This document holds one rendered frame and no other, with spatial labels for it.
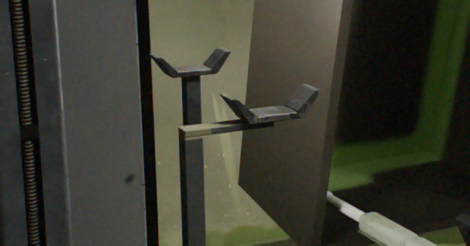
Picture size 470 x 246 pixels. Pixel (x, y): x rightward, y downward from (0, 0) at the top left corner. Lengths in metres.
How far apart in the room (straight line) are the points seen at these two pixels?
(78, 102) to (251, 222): 1.73
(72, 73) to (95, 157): 0.13
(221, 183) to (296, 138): 0.94
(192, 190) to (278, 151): 1.40
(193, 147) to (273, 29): 1.38
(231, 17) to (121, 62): 1.92
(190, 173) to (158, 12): 2.42
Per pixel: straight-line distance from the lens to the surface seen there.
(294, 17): 2.02
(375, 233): 2.03
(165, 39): 3.11
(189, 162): 0.74
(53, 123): 0.78
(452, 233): 3.32
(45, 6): 0.77
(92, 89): 1.31
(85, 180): 1.34
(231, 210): 2.97
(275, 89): 2.13
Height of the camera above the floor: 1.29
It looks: 14 degrees down
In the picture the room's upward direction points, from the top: 1 degrees counter-clockwise
